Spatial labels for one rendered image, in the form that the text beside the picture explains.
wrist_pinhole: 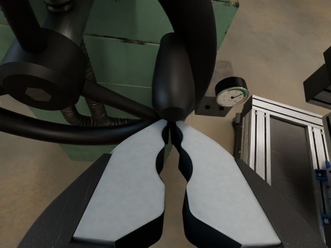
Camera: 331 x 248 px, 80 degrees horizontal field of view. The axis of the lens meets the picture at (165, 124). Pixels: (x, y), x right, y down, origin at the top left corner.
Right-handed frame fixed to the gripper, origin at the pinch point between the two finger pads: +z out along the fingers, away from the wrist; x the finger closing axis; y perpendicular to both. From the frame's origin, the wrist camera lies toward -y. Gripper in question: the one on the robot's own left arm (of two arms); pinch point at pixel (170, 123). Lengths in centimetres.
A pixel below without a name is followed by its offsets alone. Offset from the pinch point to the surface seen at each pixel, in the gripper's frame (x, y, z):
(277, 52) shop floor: 90, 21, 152
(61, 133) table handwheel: -13.8, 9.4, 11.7
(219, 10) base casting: 7.8, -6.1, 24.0
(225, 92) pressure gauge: 11.8, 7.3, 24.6
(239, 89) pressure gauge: 14.1, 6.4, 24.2
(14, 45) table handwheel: -11.9, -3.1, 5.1
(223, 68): 14.6, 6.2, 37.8
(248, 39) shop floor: 68, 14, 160
